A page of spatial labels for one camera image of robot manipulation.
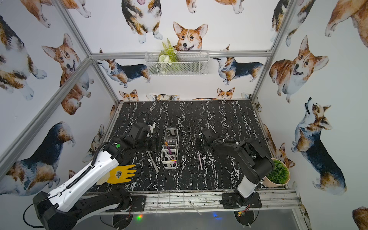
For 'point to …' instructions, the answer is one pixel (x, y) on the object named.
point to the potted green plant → (280, 175)
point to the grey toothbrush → (153, 162)
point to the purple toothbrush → (168, 149)
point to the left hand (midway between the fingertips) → (161, 138)
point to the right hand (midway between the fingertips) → (194, 146)
